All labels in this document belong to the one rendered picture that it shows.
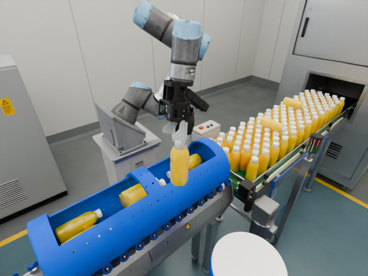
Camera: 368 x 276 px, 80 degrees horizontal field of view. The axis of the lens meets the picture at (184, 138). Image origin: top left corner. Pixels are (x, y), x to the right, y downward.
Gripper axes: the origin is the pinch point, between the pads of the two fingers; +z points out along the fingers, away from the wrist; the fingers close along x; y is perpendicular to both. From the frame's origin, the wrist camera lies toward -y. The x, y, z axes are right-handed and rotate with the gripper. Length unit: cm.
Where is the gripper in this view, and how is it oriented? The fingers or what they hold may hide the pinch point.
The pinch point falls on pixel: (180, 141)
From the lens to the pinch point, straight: 72.3
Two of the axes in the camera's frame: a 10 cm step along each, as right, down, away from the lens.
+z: -1.1, 9.2, 3.7
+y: -7.7, 1.5, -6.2
